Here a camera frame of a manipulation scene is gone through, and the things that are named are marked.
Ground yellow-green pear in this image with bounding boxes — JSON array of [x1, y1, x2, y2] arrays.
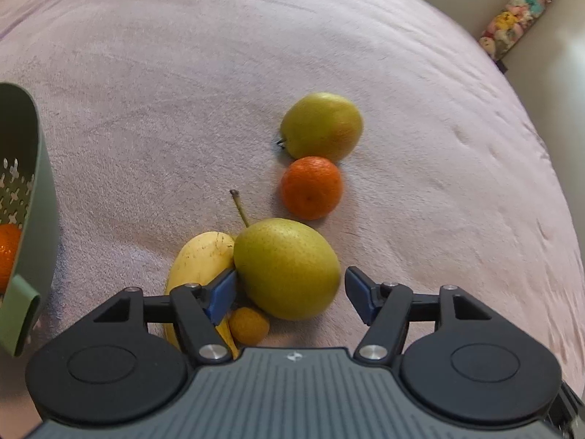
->
[[278, 92, 364, 162], [230, 189, 341, 321]]

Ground pink bed blanket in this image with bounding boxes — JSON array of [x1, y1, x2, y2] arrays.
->
[[0, 0, 585, 439]]

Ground small kumquat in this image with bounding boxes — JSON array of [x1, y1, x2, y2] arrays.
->
[[229, 307, 270, 347]]

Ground yellow banana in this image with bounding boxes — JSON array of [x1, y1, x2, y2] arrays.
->
[[163, 230, 241, 360]]

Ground plush toy hanging rack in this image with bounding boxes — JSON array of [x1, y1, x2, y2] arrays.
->
[[478, 0, 552, 63]]

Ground orange mandarin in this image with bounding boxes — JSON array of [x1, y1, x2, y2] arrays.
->
[[280, 157, 344, 221]]

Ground green colander bowl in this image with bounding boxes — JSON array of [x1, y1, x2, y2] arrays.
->
[[1, 82, 60, 357]]

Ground large orange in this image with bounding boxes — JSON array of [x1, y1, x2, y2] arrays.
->
[[0, 224, 21, 294]]

